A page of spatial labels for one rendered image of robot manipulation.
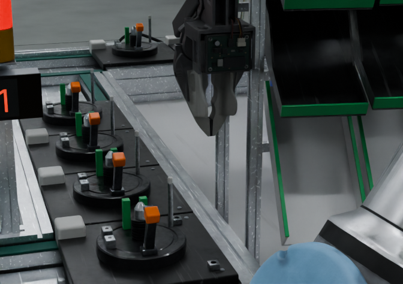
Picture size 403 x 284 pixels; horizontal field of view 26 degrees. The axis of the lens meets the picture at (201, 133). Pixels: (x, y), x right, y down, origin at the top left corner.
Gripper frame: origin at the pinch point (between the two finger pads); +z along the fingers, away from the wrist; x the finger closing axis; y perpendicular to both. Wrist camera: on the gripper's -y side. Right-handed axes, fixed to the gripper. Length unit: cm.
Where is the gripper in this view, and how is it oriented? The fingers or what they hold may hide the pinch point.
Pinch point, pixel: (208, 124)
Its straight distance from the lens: 111.8
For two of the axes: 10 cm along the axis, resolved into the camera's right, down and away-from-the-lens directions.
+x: 9.6, -0.9, 2.7
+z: 0.0, 9.5, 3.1
